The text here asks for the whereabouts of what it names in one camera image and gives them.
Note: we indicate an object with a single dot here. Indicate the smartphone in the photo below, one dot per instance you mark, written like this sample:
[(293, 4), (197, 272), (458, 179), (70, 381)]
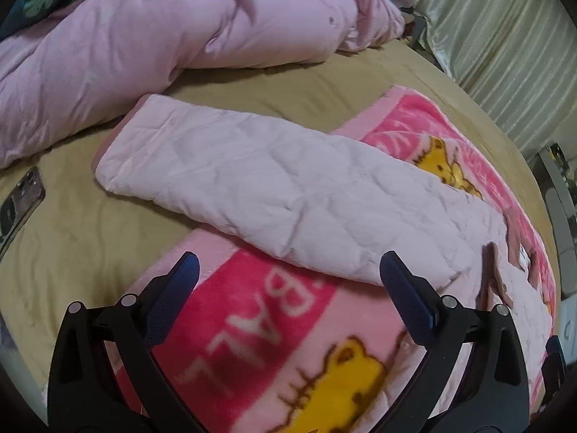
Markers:
[(22, 203)]

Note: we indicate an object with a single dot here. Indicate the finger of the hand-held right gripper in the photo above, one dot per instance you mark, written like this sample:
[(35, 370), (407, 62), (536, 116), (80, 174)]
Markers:
[(555, 361)]

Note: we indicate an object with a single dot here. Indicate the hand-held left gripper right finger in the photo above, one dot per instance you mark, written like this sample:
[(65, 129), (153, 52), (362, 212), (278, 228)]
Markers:
[(405, 293)]

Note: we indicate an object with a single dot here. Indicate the pink comforter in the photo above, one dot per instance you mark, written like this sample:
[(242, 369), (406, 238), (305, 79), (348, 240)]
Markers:
[(135, 54)]

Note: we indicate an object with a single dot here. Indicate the pink quilted jacket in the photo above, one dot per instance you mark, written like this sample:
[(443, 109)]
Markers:
[(270, 180)]

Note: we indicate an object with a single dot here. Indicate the pink printed blanket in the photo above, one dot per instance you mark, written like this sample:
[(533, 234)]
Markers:
[(252, 288)]

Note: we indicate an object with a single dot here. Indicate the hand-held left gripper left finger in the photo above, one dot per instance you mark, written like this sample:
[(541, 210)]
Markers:
[(176, 288)]

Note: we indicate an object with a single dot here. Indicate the beige bed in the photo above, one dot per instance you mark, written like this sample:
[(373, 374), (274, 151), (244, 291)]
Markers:
[(67, 243)]

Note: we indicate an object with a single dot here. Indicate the pale striped curtain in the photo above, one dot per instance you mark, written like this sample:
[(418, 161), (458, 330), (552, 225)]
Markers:
[(496, 45)]

